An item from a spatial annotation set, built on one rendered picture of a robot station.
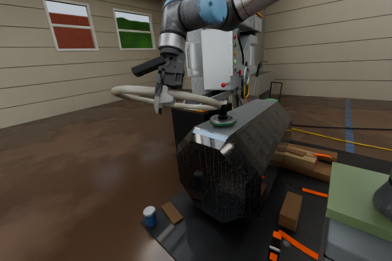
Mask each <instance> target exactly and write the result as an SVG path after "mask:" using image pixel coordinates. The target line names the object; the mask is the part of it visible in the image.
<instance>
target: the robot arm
mask: <svg viewBox="0 0 392 261"><path fill-rule="evenodd" d="M277 1H279V0H167V1H166V2H165V3H164V7H163V10H162V22H161V28H160V36H159V44H158V50H159V51H160V56H159V57H157V58H155V59H152V60H150V61H147V62H144V63H142V64H140V65H137V66H135V67H133V68H131V70H132V73H133V74H134V75H135V76H136V77H140V76H143V75H145V74H147V73H150V72H153V71H154V70H157V69H158V70H157V75H156V85H155V99H154V109H155V111H156V113H157V114H158V112H159V114H162V109H163V106H167V105H174V104H175V103H176V100H175V99H174V97H173V96H171V95H170V94H169V93H168V87H170V88H171V89H182V86H183V80H184V74H185V72H184V63H185V61H186V54H185V53H184V50H185V45H186V37H187V32H189V31H193V30H198V29H202V28H208V29H216V30H222V31H233V30H235V29H236V28H238V26H239V25H240V24H241V22H243V21H245V20H247V18H249V17H250V16H252V15H255V14H256V13H258V12H259V11H261V10H263V9H265V8H267V7H268V6H270V5H272V4H273V3H276V2H277ZM165 59H166V61H165ZM166 62H167V63H166ZM373 203H374V205H375V206H376V208H377V209H378V211H379V212H381V214H382V215H384V216H385V217H386V218H387V219H389V220H390V221H391V222H392V169H391V173H390V176H389V179H388V181H387V182H385V183H384V184H383V185H382V186H381V187H380V188H379V189H377V190H376V192H375V193H374V197H373Z"/></svg>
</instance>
